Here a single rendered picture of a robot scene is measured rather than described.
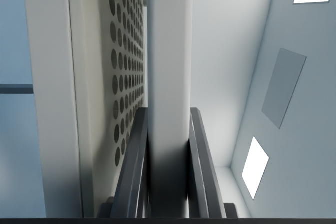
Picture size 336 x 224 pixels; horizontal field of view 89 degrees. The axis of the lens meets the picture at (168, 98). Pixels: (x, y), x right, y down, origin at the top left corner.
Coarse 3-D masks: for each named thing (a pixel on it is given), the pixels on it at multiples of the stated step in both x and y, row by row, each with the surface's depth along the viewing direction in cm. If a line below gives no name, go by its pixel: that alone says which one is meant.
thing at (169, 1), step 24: (168, 0) 7; (192, 0) 7; (168, 24) 7; (168, 48) 7; (168, 72) 8; (168, 96) 8; (168, 120) 8; (168, 144) 8; (168, 168) 8; (168, 192) 8; (168, 216) 8
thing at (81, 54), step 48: (48, 0) 7; (96, 0) 8; (48, 48) 7; (96, 48) 9; (144, 48) 30; (48, 96) 8; (96, 96) 9; (144, 96) 30; (48, 144) 8; (96, 144) 9; (48, 192) 8; (96, 192) 9
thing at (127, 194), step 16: (144, 112) 10; (144, 128) 9; (128, 144) 8; (144, 144) 8; (128, 160) 7; (144, 160) 7; (128, 176) 6; (144, 176) 7; (128, 192) 6; (144, 192) 7; (112, 208) 6; (128, 208) 6; (144, 208) 7
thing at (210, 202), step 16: (192, 112) 10; (192, 128) 9; (192, 144) 8; (208, 144) 8; (192, 160) 7; (208, 160) 7; (192, 176) 7; (208, 176) 6; (192, 192) 7; (208, 192) 6; (192, 208) 7; (208, 208) 6; (224, 208) 6
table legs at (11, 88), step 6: (0, 84) 90; (6, 84) 90; (12, 84) 90; (18, 84) 90; (24, 84) 91; (30, 84) 91; (0, 90) 89; (6, 90) 89; (12, 90) 89; (18, 90) 89; (24, 90) 89; (30, 90) 89
